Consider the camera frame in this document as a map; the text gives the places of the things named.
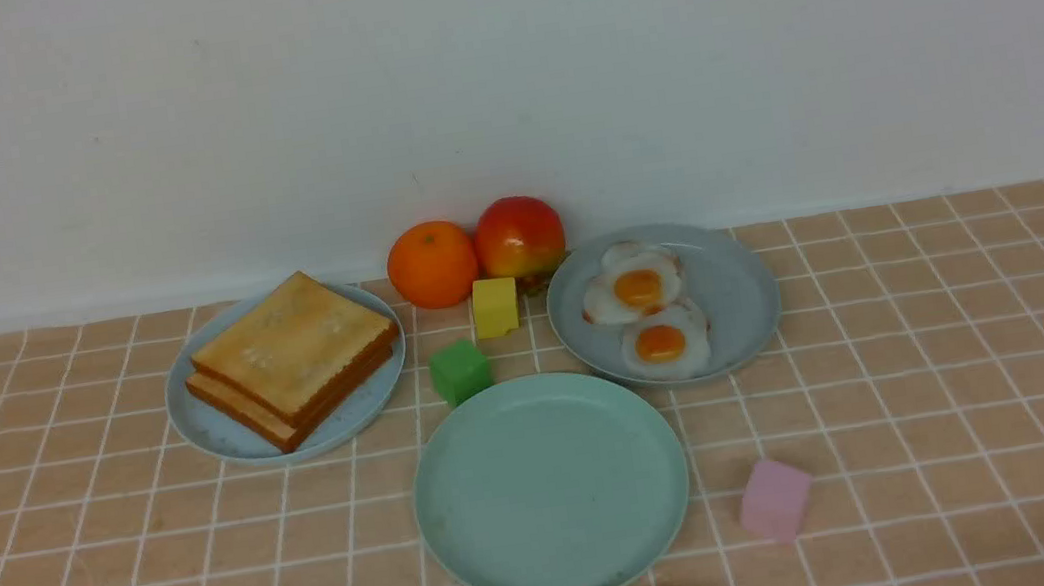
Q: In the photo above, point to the fried egg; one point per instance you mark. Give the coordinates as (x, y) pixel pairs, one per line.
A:
(635, 279)
(671, 345)

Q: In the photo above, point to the toast slice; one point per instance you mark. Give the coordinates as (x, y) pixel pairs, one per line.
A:
(285, 437)
(295, 346)

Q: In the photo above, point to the yellow foam cube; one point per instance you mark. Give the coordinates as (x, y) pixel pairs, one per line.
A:
(495, 307)

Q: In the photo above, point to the red yellow apple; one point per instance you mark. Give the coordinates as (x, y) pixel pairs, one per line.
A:
(520, 237)

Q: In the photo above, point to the orange fruit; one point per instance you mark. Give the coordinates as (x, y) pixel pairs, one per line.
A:
(433, 265)

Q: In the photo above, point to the green foam cube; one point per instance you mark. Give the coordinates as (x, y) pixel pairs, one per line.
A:
(459, 371)

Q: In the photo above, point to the green centre plate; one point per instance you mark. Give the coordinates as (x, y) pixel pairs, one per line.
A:
(551, 480)

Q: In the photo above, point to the grey blue plate right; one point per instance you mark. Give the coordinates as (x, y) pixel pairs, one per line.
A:
(728, 282)

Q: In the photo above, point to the pink foam cube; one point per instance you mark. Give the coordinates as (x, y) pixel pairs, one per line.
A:
(775, 501)

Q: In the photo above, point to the light blue plate left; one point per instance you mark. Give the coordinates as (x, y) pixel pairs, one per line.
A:
(215, 433)

